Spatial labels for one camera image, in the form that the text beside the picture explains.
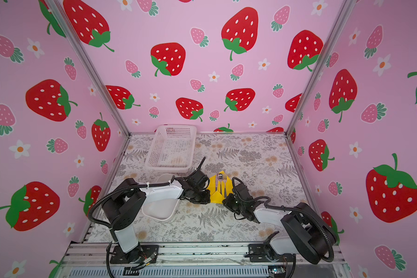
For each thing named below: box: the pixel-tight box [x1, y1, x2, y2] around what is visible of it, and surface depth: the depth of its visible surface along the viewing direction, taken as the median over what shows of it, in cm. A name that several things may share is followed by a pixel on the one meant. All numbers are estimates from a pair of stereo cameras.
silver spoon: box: [216, 172, 224, 196], surface depth 100 cm
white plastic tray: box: [140, 173, 184, 222], surface depth 63 cm
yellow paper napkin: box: [208, 174, 233, 204], surface depth 95 cm
